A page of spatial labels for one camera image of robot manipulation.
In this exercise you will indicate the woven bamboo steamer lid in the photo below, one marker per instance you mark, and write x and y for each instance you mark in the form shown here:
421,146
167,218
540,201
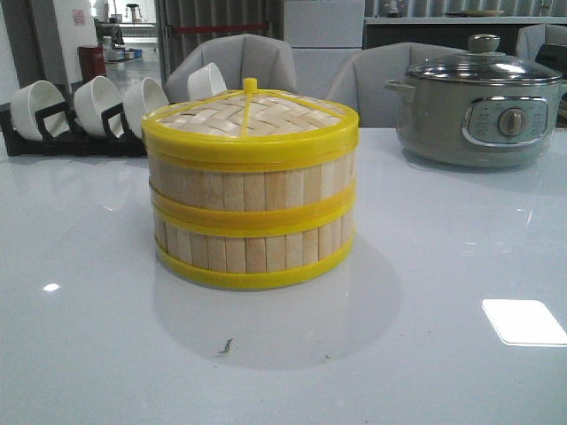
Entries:
251,130

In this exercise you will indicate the bamboo steamer tray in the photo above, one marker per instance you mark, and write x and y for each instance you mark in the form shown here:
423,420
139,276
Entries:
233,199
253,263

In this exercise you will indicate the grey armchair middle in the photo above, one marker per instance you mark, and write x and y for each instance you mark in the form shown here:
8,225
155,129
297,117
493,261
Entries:
359,81

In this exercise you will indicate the grey armchair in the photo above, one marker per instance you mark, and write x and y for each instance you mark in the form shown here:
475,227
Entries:
530,38
359,81
268,60

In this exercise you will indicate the grey armchair left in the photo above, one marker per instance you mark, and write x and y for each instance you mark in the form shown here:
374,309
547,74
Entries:
268,60

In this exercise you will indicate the white bowl rightmost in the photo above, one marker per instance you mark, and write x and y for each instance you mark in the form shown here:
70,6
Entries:
206,82

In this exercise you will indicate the white bowl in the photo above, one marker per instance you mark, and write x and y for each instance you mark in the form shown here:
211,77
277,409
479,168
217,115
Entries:
27,101
206,82
91,99
142,98

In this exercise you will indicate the white refrigerator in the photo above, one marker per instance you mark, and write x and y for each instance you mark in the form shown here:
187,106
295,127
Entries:
322,34

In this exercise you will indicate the grey electric cooking pot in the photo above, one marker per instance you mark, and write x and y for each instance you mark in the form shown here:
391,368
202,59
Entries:
468,124

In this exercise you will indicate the black bowl rack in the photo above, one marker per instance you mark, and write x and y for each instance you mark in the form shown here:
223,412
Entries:
63,135

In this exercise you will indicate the dark counter cabinet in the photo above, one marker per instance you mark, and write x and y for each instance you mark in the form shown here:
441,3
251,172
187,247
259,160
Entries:
447,31

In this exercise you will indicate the red bin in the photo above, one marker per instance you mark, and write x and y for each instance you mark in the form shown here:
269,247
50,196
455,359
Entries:
92,63

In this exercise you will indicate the glass pot lid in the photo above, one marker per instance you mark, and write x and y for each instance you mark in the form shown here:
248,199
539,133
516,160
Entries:
483,64

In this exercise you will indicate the white bowl leftmost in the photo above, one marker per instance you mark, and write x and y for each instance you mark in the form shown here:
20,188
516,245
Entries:
27,101

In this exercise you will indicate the grey armchair far right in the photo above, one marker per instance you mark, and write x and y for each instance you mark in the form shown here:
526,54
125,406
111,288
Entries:
530,38

